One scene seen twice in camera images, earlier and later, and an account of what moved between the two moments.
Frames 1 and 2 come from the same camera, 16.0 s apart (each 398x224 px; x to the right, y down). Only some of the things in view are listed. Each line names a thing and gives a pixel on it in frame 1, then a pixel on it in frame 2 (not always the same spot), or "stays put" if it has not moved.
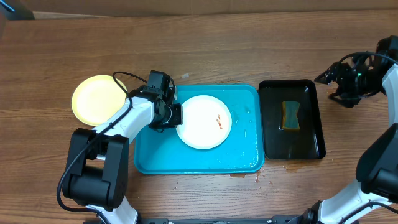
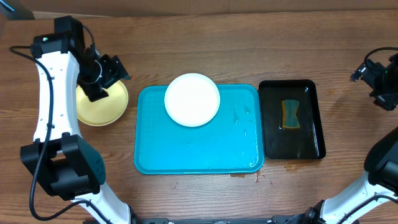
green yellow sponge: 290,112 stays put
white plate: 207,122 to 192,99
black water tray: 305,143 stays put
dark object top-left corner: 16,10 stays put
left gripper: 178,121 to 117,70
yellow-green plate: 97,98 stays put
